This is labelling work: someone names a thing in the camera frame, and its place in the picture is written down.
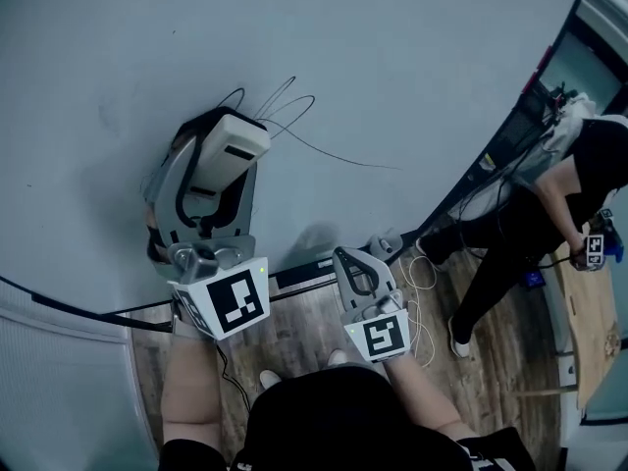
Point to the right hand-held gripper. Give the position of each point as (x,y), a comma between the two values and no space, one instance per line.
(382,334)

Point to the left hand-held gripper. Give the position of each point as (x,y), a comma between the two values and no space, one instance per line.
(235,297)

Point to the white whiteboard eraser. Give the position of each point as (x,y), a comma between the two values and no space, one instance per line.
(230,150)

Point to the large white whiteboard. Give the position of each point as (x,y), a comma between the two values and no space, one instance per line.
(343,42)

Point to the person's right forearm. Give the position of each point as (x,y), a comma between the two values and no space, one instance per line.
(422,400)

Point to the person's left forearm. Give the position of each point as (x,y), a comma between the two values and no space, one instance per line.
(191,390)

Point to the person's left hand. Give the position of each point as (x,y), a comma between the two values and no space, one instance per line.
(151,219)

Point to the white round pen holder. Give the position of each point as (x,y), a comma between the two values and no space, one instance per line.
(385,247)

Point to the person's right shoe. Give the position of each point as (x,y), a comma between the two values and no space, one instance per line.
(337,357)

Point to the person's shoe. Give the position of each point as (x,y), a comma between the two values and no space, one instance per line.
(337,357)
(270,380)

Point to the person's left shoe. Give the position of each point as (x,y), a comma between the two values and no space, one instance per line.
(270,380)

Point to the person's black shirt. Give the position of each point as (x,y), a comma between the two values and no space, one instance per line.
(333,425)

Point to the small blue box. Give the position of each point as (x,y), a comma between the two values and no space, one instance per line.
(534,280)

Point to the light wooden table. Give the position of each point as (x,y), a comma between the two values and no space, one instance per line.
(593,322)

